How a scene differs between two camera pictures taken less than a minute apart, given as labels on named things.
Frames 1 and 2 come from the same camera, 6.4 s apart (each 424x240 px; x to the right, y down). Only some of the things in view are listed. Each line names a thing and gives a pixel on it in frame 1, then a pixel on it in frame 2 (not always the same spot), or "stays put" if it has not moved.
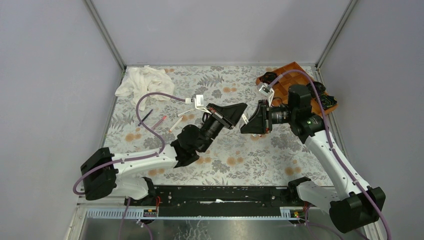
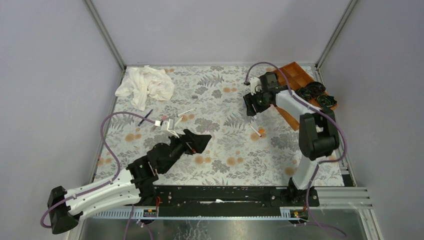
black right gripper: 262,121 to 249,100
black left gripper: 228,117 to 192,144
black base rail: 185,201 stays put
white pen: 185,112 stays put
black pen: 146,116 stays put
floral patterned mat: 280,156 stays put
